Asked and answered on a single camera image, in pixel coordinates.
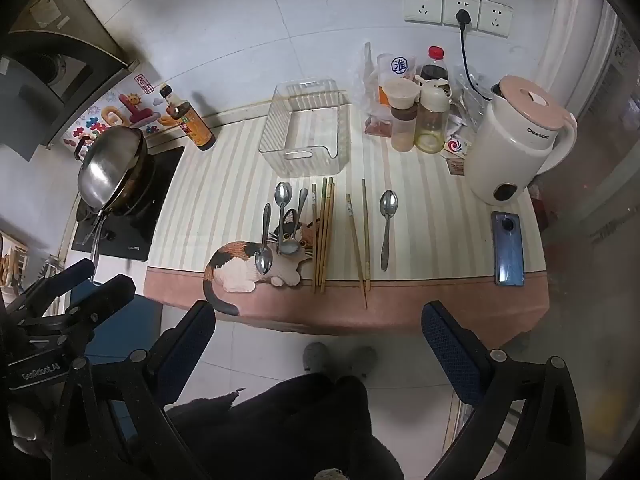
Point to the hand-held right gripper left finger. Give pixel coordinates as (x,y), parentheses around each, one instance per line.
(184,346)

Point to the dark fleece clothing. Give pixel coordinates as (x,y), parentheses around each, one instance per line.
(280,430)

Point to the steel spoon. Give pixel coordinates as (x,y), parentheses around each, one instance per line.
(388,203)
(263,262)
(283,193)

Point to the black power plug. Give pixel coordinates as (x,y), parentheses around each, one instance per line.
(463,17)

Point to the steel wok with lid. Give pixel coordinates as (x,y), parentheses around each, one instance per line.
(141,186)

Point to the grey slipper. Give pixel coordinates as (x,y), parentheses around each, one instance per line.
(362,361)
(316,357)

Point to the red seasoning packet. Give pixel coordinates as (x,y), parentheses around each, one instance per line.
(377,128)

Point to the crumpled clear wrappers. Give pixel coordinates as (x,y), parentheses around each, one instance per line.
(467,102)

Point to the blue smartphone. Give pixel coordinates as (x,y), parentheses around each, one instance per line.
(507,255)

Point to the striped cat print tablecloth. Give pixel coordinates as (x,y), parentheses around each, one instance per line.
(425,240)

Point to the black induction cooktop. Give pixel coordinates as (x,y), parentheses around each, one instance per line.
(137,240)

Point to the orange labelled can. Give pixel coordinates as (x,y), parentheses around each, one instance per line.
(195,127)

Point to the steel range hood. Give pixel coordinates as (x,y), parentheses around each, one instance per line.
(75,60)

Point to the blue bin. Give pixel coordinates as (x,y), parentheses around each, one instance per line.
(135,330)

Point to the dark bottle red cap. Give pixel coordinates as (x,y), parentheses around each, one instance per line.
(435,66)

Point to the seasoning jar cream lid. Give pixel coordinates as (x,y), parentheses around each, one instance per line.
(402,107)

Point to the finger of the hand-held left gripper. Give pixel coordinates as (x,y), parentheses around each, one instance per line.
(114,291)
(79,270)

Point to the clear ribbed plastic container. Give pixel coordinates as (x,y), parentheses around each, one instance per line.
(310,158)

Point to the white pink electric kettle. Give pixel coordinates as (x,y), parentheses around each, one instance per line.
(510,145)

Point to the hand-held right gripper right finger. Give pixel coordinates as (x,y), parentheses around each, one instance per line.
(446,346)

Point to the colourful wall stickers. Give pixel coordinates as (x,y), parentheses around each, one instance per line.
(125,110)

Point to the glass oil bottle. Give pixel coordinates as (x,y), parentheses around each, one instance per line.
(432,122)

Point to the clear plastic bag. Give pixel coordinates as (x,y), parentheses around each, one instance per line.
(362,85)

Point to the steel wok lid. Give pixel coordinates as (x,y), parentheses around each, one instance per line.
(107,165)

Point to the small packet swirl print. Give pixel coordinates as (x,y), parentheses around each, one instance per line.
(456,147)

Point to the white salt packet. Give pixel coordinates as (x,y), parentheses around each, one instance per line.
(398,65)

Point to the wooden rack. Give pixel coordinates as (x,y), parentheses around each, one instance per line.
(10,260)

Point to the white wall socket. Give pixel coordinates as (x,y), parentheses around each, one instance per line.
(496,17)
(423,5)
(452,2)

